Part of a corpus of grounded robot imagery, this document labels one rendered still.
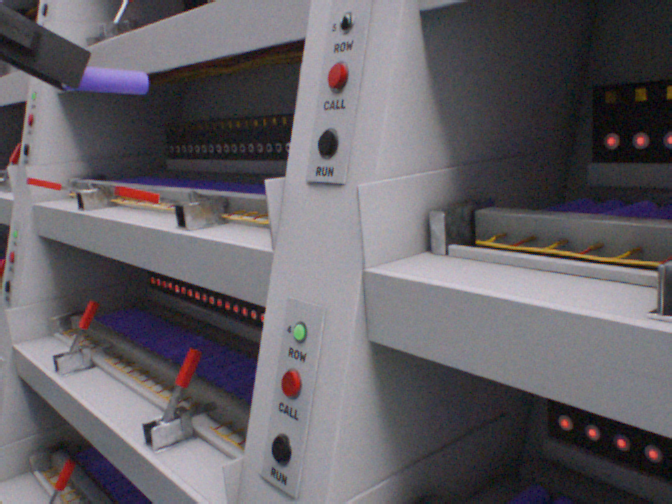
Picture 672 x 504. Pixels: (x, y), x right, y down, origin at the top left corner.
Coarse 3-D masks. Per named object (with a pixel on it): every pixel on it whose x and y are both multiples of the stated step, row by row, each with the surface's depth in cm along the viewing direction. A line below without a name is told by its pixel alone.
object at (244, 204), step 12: (84, 180) 93; (96, 180) 92; (156, 192) 73; (168, 192) 71; (180, 192) 69; (204, 192) 66; (216, 192) 65; (228, 192) 64; (240, 192) 63; (132, 204) 75; (144, 204) 72; (156, 204) 71; (168, 204) 70; (228, 204) 61; (240, 204) 60; (252, 204) 58; (264, 204) 57; (228, 216) 58; (240, 216) 57; (252, 216) 59; (264, 216) 56
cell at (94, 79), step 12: (84, 72) 51; (96, 72) 51; (108, 72) 52; (120, 72) 53; (132, 72) 53; (144, 72) 54; (84, 84) 51; (96, 84) 51; (108, 84) 52; (120, 84) 52; (132, 84) 53; (144, 84) 54
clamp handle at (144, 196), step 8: (120, 192) 55; (128, 192) 55; (136, 192) 55; (144, 192) 56; (192, 192) 59; (144, 200) 56; (152, 200) 56; (160, 200) 57; (168, 200) 57; (192, 200) 59
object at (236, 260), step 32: (96, 160) 97; (128, 160) 100; (192, 160) 94; (224, 160) 87; (256, 160) 82; (32, 192) 92; (64, 192) 95; (64, 224) 83; (96, 224) 74; (128, 224) 67; (160, 224) 63; (128, 256) 68; (160, 256) 62; (192, 256) 57; (224, 256) 52; (256, 256) 48; (224, 288) 53; (256, 288) 49
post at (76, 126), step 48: (96, 0) 95; (144, 0) 99; (48, 96) 93; (96, 96) 97; (144, 96) 101; (48, 144) 93; (96, 144) 97; (144, 144) 102; (48, 240) 95; (48, 288) 96; (96, 288) 100; (144, 288) 105; (0, 336) 98; (0, 384) 96; (0, 432) 94
